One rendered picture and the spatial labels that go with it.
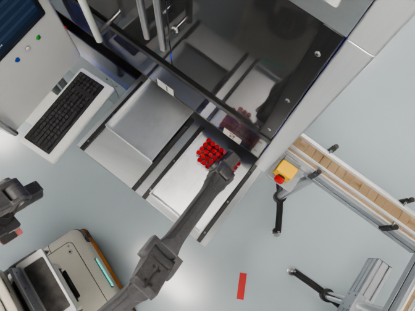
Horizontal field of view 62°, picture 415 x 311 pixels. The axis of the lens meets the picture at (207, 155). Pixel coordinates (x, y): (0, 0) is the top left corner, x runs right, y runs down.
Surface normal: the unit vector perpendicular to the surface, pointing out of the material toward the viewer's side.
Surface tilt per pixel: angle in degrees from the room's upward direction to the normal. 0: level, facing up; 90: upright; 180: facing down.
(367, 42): 90
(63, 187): 0
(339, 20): 90
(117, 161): 0
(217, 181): 31
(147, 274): 45
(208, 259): 0
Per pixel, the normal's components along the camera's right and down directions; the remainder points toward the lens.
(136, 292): -0.07, 0.23
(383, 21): -0.61, 0.76
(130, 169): 0.04, -0.26
